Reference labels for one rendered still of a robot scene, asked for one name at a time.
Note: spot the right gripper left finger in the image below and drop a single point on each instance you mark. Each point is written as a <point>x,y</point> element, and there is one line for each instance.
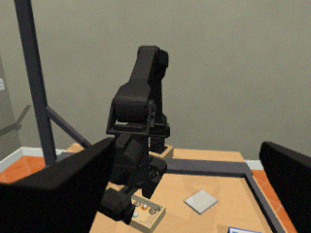
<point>62,198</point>

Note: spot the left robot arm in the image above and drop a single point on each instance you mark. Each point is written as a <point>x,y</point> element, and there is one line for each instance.
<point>139,105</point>

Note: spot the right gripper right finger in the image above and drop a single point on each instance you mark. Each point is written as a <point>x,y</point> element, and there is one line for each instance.
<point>289,173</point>

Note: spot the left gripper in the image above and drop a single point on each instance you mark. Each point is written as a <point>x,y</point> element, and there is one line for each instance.
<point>117,205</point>

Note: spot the wooden ball-in-hole puzzle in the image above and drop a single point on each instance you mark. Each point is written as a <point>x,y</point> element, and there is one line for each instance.
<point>147,215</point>

